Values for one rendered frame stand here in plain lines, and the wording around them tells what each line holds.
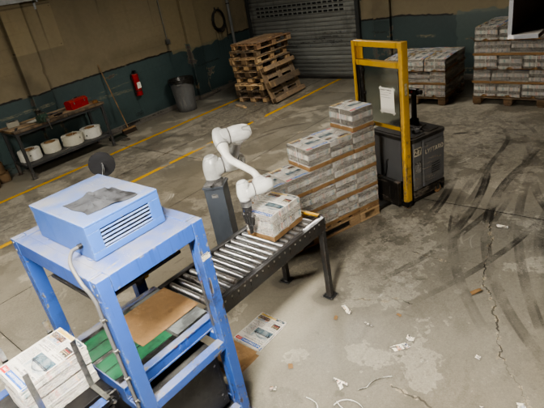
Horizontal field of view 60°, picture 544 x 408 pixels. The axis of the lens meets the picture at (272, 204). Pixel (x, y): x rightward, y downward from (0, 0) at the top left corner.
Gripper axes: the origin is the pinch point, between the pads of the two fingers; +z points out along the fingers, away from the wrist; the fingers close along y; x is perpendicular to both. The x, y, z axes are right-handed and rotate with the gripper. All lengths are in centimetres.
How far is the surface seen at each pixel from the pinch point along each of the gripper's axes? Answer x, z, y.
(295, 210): -38.2, -0.4, -13.9
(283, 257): -1.3, 19.4, -27.6
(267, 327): 8, 92, -3
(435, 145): -274, 32, -31
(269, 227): -9.0, 0.5, -10.6
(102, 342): 132, 14, 12
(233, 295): 54, 16, -28
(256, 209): -13.4, -9.8, 4.5
